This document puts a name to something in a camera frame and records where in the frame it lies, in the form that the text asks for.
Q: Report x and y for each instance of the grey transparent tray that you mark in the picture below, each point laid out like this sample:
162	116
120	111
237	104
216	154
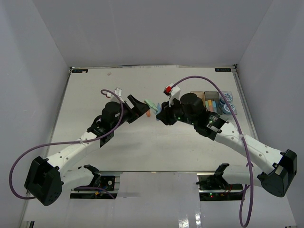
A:
214	96

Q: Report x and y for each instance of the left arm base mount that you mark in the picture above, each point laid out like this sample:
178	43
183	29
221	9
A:
101	187

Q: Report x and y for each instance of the blue-lidded cleaning gel jar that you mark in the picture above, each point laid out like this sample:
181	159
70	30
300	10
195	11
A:
227	97

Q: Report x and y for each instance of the blue highlighter pen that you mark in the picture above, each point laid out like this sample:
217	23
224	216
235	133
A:
214	106

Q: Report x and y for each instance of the amber transparent tray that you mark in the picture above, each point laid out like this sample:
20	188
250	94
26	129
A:
199	94

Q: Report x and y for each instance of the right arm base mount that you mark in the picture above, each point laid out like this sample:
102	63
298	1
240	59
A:
215	188

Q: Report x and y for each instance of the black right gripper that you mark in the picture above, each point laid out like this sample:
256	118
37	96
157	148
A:
165	114

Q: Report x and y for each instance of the green highlighter pen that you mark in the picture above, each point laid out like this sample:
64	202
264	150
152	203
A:
207	105

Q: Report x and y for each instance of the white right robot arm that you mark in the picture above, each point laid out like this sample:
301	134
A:
278	168

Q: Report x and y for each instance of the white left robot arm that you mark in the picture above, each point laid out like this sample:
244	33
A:
46	175

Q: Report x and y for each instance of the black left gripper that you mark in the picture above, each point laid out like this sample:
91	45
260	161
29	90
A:
139	109

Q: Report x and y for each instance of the orange highlighter pen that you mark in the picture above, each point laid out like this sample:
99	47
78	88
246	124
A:
210	105

